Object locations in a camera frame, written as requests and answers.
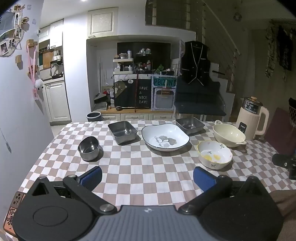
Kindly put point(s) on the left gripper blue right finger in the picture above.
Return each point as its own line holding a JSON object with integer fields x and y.
{"x": 203, "y": 179}

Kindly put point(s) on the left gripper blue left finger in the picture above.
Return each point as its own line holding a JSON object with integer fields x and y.
{"x": 91, "y": 179}

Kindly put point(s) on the yellow-rimmed lemon bowl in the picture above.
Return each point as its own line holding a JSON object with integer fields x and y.
{"x": 214, "y": 155}

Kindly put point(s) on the cream two-handled bowl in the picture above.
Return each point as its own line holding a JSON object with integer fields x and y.
{"x": 228, "y": 134}

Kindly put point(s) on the square steel tray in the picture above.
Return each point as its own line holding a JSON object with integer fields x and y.
{"x": 122, "y": 132}
{"x": 190, "y": 125}

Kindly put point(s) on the large white blue-rimmed plate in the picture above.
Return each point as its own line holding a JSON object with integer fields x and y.
{"x": 165, "y": 138}

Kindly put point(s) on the maroon seat cushion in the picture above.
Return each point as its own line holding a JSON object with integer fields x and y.
{"x": 280, "y": 133}

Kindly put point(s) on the round steel bowl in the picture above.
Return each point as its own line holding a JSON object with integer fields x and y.
{"x": 89, "y": 148}

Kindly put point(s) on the checkered tablecloth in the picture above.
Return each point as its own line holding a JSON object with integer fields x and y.
{"x": 135, "y": 174}

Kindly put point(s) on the cream electric kettle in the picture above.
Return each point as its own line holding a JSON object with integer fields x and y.
{"x": 249, "y": 117}

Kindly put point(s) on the dark grey trash bin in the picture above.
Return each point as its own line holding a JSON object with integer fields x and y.
{"x": 94, "y": 116}

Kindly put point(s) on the white kitchen cabinet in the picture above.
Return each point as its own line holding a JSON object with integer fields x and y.
{"x": 56, "y": 100}

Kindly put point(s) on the dark blue cushioned bench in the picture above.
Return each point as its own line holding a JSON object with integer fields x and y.
{"x": 197, "y": 99}

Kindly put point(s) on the poizon cardboard box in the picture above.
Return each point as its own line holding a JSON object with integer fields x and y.
{"x": 163, "y": 92}

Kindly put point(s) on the black have a nice day sign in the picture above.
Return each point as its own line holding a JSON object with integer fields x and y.
{"x": 143, "y": 93}

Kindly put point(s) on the black vest on stand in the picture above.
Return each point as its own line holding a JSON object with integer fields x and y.
{"x": 195, "y": 65}

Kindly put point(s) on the white shelf rack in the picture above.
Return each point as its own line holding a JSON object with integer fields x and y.
{"x": 123, "y": 66}

